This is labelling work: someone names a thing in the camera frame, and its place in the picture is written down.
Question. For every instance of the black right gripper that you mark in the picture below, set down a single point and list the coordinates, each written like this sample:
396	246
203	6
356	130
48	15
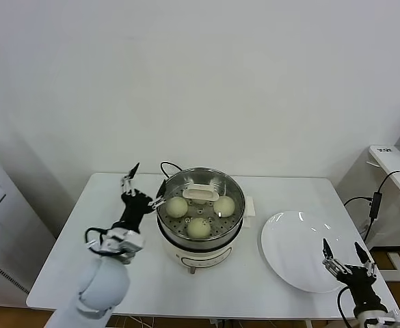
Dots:
360	280

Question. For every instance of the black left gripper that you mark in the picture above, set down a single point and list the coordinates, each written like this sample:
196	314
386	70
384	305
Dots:
134	208

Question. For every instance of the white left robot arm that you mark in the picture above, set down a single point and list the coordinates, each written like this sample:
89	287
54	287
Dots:
100	283

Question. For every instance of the perforated steel steamer basket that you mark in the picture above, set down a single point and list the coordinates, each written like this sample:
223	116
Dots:
165	229

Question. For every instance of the cream electric steamer pot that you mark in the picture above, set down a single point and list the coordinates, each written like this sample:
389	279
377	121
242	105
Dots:
203	254

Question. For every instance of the white round plate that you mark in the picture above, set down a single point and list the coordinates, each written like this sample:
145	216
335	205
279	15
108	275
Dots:
299	246

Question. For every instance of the dark rectangular adapter box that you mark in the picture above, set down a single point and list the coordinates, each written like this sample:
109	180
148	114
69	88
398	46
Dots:
375	205

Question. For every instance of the white table leg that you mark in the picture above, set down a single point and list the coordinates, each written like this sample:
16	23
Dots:
307	324

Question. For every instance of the grey metal cabinet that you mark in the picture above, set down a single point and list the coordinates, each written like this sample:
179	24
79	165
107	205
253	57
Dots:
1	222

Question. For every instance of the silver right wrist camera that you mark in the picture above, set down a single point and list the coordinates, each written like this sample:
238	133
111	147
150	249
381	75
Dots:
374	321

